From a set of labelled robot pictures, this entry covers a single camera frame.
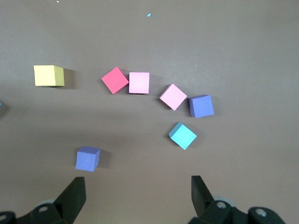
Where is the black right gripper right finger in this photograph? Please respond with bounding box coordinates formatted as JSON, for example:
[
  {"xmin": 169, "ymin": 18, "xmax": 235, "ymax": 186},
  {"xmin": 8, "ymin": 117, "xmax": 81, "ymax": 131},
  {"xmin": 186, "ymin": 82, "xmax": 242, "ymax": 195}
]
[{"xmin": 188, "ymin": 175, "xmax": 287, "ymax": 224}]

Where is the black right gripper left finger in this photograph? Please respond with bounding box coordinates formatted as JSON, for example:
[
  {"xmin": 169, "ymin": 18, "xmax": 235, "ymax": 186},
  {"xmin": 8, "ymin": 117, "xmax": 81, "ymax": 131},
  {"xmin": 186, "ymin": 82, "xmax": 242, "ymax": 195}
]
[{"xmin": 0, "ymin": 176, "xmax": 86, "ymax": 224}]

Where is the yellow foam cube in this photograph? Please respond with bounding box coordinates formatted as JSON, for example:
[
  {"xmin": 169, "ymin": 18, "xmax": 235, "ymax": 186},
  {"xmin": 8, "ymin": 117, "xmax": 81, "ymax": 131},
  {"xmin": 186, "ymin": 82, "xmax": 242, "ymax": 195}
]
[{"xmin": 33, "ymin": 65, "xmax": 65, "ymax": 87}]

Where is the red foam cube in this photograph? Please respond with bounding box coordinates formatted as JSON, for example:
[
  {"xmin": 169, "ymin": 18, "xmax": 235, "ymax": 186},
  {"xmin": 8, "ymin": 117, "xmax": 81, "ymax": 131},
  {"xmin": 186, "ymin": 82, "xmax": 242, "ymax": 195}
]
[{"xmin": 101, "ymin": 66, "xmax": 129, "ymax": 95}]

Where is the pink foam cube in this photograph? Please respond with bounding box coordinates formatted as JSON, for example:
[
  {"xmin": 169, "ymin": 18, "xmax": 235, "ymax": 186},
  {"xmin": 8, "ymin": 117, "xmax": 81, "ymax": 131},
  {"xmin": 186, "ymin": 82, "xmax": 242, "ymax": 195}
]
[
  {"xmin": 128, "ymin": 72, "xmax": 150, "ymax": 94},
  {"xmin": 159, "ymin": 83, "xmax": 188, "ymax": 111}
]

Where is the purple foam cube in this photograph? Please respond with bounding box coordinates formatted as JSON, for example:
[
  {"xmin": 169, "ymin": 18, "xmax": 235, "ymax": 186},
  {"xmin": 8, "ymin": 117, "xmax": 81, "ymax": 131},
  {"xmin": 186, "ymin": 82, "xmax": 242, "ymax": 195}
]
[
  {"xmin": 187, "ymin": 94, "xmax": 214, "ymax": 119},
  {"xmin": 75, "ymin": 146, "xmax": 101, "ymax": 173}
]

